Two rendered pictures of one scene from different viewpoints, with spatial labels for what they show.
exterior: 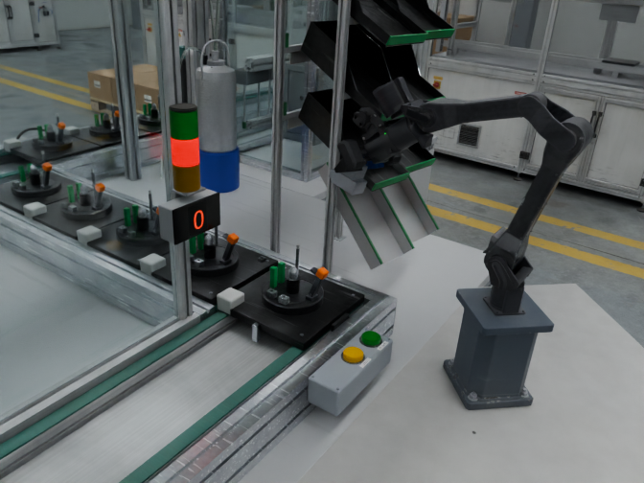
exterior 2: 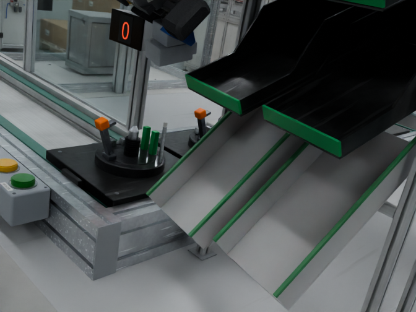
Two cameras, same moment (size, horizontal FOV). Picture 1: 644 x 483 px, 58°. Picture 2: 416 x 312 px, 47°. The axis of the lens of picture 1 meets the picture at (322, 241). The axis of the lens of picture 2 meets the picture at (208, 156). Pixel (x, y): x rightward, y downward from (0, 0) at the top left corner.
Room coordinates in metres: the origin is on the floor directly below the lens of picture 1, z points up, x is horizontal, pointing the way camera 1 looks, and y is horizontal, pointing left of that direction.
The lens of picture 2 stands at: (1.41, -0.80, 1.35)
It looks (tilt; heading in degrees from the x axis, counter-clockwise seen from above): 21 degrees down; 99
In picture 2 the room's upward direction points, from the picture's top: 11 degrees clockwise
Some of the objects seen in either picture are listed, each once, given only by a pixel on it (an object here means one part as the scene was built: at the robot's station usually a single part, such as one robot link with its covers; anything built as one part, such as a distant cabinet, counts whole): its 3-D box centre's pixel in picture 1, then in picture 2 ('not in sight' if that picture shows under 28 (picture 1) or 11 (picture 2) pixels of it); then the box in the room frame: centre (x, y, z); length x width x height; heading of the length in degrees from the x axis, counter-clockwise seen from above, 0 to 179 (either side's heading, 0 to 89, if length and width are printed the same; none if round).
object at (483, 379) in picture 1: (494, 346); not in sight; (1.00, -0.37, 0.96); 0.15 x 0.15 x 0.20; 11
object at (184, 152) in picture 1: (185, 149); not in sight; (1.03, 0.26, 1.33); 0.05 x 0.05 x 0.05
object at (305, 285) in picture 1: (292, 294); (130, 158); (1.13, 0.06, 0.98); 0.14 x 0.14 x 0.02
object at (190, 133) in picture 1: (184, 123); not in sight; (1.03, 0.26, 1.38); 0.05 x 0.05 x 0.05
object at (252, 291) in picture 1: (292, 301); (129, 167); (1.13, 0.06, 0.96); 0.24 x 0.24 x 0.02; 57
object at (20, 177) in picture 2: (370, 339); (23, 182); (1.00, -0.11, 0.96); 0.04 x 0.04 x 0.02
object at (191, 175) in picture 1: (186, 175); not in sight; (1.03, 0.26, 1.28); 0.05 x 0.05 x 0.05
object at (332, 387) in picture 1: (352, 368); (5, 182); (0.94, -0.08, 0.93); 0.21 x 0.07 x 0.06; 147
